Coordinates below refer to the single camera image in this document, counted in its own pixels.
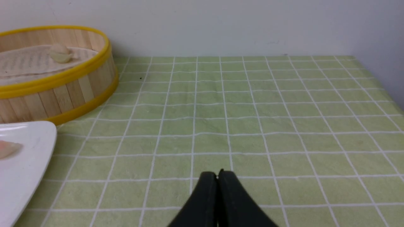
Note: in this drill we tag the white square plate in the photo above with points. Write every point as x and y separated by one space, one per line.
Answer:
22 171

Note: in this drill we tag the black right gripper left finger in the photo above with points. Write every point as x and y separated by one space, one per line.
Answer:
199 209

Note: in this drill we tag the pink dumpling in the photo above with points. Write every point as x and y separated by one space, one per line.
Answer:
7 148

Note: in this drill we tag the white steamer liner cloth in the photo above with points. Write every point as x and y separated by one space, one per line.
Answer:
30 63

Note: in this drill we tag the bamboo steamer basket yellow rim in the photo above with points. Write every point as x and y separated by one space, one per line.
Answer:
63 96

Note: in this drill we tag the pale dumpling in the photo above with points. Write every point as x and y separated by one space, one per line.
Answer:
60 53

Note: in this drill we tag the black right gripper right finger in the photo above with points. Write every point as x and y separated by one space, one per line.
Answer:
236 208

